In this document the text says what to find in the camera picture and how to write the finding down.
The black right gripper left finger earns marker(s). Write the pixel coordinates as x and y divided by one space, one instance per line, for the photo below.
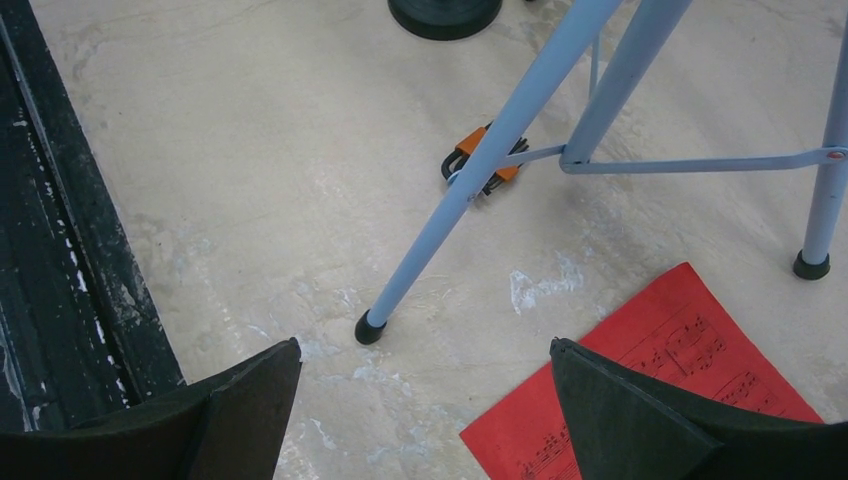
228 426

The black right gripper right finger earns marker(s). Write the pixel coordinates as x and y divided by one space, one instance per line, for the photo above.
626 425

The red sheet music page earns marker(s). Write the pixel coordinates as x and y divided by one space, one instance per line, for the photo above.
675 331

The light blue music stand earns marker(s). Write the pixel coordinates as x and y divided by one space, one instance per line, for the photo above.
648 30

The black round-base microphone stand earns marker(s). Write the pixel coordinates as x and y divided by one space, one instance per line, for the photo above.
444 20

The orange black hex key set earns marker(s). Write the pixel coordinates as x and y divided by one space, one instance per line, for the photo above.
455 161

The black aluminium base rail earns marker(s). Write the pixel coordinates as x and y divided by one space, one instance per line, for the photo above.
80 334

